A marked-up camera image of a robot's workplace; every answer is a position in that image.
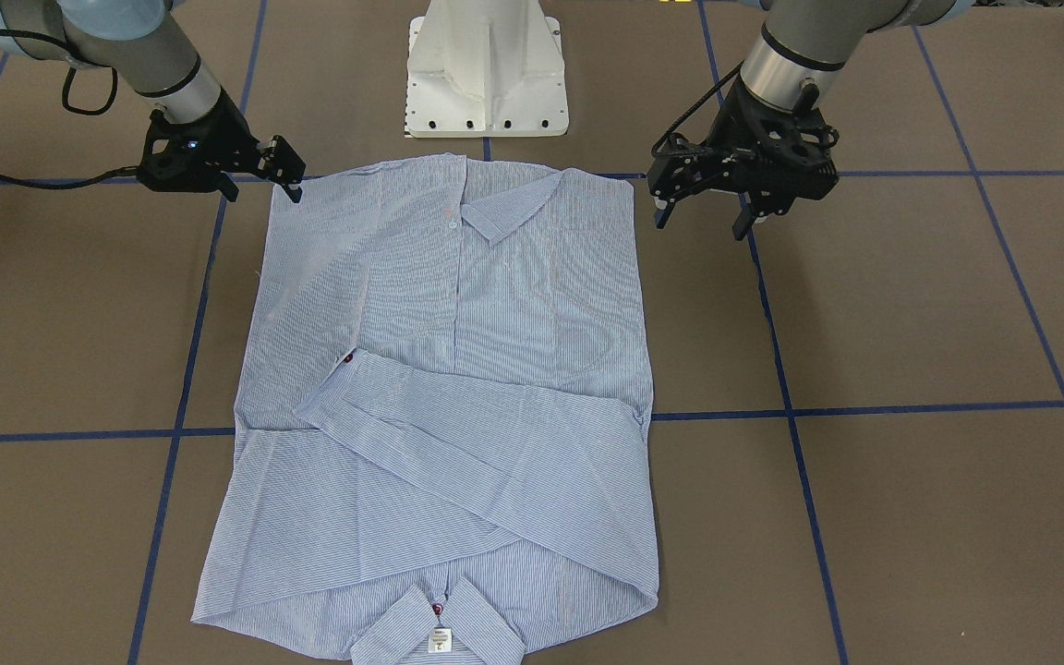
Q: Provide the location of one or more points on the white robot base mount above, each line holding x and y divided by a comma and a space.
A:
485, 69

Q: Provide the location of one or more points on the blue striped button shirt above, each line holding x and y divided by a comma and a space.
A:
440, 429

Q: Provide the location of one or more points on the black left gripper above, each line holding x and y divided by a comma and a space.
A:
715, 164

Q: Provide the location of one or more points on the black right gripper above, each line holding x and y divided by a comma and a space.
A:
229, 139

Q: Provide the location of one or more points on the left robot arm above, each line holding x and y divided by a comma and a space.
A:
802, 40

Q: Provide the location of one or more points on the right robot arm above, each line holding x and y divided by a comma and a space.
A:
138, 42

